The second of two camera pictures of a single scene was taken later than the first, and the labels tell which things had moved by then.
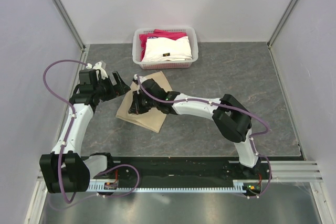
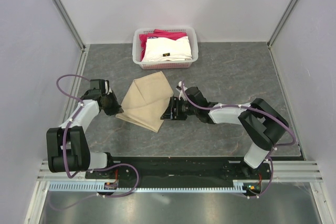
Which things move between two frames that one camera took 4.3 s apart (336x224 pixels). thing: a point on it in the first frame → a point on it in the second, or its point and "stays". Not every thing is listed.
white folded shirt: x=159 y=49 stays
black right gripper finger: x=137 y=106 → x=176 y=104
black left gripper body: x=100 y=88 → x=107 y=97
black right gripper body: x=152 y=104 → x=188 y=109
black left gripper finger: x=121 y=87 → x=114 y=105
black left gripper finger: x=112 y=91 → x=110 y=110
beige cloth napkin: x=151 y=119 stays
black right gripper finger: x=139 y=108 → x=171 y=115
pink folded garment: x=158 y=33 stays
